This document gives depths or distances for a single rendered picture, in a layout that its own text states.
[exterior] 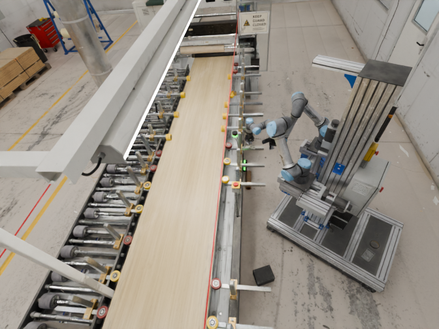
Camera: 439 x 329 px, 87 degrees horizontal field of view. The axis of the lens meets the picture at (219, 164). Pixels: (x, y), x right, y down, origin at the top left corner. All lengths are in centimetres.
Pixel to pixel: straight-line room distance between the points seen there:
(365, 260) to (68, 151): 284
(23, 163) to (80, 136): 14
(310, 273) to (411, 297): 96
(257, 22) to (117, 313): 415
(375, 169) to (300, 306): 156
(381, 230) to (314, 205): 118
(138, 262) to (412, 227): 313
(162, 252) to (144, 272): 19
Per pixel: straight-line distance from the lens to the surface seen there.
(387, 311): 318
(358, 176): 221
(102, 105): 77
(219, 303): 225
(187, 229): 218
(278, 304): 289
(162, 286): 207
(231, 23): 443
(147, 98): 96
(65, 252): 265
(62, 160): 64
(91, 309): 230
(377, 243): 315
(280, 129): 196
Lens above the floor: 282
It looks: 49 degrees down
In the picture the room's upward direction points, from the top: 8 degrees counter-clockwise
